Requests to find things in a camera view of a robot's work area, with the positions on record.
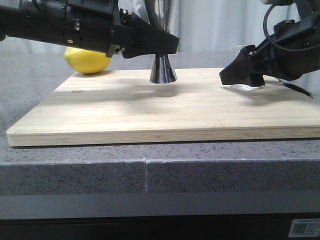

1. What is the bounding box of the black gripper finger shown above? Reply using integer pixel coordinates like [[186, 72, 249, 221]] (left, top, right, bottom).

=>
[[121, 13, 179, 58]]

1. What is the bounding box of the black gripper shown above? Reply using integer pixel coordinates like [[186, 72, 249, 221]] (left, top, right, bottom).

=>
[[219, 9, 320, 87], [0, 0, 131, 57]]

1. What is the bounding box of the small glass beaker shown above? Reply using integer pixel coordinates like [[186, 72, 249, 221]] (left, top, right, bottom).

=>
[[230, 45, 260, 91]]

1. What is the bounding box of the steel cocktail jigger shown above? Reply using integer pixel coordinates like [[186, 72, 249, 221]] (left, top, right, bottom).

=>
[[149, 0, 177, 84]]

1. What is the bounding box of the yellow lemon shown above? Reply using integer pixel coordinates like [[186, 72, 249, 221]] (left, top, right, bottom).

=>
[[64, 46, 111, 74]]

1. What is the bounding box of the grey curtain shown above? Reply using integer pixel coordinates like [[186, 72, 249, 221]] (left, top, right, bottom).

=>
[[0, 0, 320, 55]]

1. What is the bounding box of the wooden cutting board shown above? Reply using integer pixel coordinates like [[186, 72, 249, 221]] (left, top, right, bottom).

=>
[[6, 68, 320, 147]]

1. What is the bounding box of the white label sticker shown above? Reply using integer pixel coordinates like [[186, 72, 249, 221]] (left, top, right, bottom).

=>
[[288, 218, 320, 238]]

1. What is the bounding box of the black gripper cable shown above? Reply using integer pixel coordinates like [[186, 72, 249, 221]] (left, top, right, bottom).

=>
[[262, 1, 320, 53], [142, 0, 163, 29]]

